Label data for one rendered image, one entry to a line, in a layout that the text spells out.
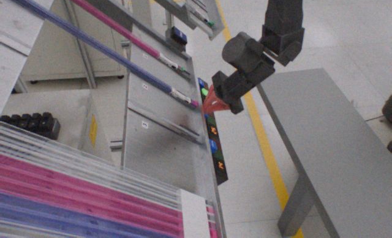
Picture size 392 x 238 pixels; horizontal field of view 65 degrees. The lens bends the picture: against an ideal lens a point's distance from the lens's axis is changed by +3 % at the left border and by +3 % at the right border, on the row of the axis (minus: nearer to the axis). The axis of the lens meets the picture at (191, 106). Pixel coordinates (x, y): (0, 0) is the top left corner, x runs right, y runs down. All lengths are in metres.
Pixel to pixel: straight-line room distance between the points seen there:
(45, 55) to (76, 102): 0.98
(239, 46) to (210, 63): 1.46
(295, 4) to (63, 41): 1.42
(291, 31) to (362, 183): 0.42
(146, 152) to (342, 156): 0.54
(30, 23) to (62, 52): 1.30
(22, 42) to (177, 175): 0.33
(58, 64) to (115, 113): 0.44
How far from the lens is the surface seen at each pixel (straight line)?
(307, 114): 0.96
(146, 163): 0.53
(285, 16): 0.64
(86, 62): 1.85
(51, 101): 1.00
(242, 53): 0.61
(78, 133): 0.88
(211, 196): 0.60
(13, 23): 0.57
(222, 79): 0.72
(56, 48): 1.88
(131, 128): 0.55
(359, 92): 2.10
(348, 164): 0.88
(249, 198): 1.44
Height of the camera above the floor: 1.25
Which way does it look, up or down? 45 degrees down
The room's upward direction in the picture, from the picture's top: straight up
